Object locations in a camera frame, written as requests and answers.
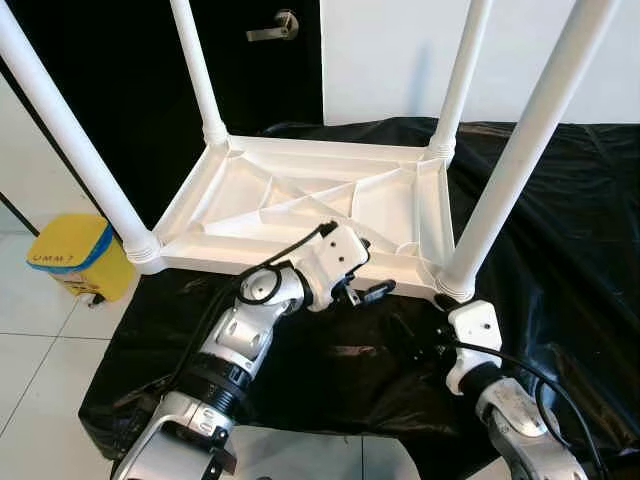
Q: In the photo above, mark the white plastic table top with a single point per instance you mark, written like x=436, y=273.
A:
x=250, y=190

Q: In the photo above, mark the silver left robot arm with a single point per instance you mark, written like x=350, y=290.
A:
x=235, y=340

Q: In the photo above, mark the black plastic table sheet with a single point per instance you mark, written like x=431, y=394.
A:
x=570, y=250

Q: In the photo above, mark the yellow bin with blue band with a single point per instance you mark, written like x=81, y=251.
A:
x=70, y=250

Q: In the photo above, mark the black door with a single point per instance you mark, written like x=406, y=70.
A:
x=120, y=80

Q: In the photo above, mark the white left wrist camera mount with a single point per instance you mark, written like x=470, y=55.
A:
x=335, y=255

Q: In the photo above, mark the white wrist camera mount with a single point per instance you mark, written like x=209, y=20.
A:
x=475, y=330
x=335, y=255

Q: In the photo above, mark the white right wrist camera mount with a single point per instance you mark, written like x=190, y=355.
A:
x=475, y=330

